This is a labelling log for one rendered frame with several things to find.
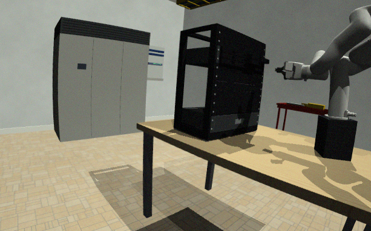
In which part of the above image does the black server rack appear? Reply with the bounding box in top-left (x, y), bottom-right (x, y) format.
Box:
top-left (174, 24), bottom-right (269, 142)

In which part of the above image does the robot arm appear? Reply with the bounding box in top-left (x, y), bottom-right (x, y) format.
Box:
top-left (302, 5), bottom-right (371, 120)

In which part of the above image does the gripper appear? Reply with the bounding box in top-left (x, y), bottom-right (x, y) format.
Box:
top-left (275, 62), bottom-right (304, 80)

